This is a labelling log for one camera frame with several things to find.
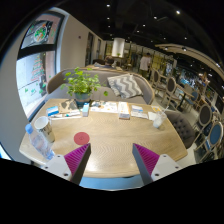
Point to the grey chevron cushion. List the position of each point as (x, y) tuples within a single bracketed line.
[(125, 86)]

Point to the printed paper sheet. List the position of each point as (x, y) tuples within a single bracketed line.
[(105, 106)]

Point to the brown paper sheet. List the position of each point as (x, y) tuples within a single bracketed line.
[(68, 106)]

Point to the white tube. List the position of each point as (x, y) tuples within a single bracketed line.
[(66, 115)]

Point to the grey tufted chair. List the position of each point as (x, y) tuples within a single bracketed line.
[(181, 128)]

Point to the stack of leaflets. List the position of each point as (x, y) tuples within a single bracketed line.
[(138, 111)]

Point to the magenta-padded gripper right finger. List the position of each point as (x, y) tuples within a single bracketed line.
[(161, 165)]

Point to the grey curved sofa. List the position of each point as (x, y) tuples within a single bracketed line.
[(56, 80)]

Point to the person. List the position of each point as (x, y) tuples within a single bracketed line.
[(145, 65), (109, 61)]

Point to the flat blue white box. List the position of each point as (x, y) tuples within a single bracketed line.
[(52, 111)]

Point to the group of dining chairs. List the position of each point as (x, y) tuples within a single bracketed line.
[(205, 116)]

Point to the green potted plant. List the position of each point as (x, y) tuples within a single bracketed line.
[(81, 85)]

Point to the group of ceiling lights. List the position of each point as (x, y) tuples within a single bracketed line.
[(178, 12)]

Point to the white orange carton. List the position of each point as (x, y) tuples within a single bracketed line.
[(124, 110)]

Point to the clear blue-capped water bottle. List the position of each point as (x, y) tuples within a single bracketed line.
[(41, 145)]

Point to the white napkin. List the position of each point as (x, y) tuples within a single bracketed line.
[(152, 116)]

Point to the window with festive stickers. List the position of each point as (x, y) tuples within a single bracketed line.
[(36, 73)]

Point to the flat round red coaster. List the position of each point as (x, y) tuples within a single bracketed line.
[(81, 138)]

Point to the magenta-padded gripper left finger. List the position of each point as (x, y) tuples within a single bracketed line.
[(61, 165)]

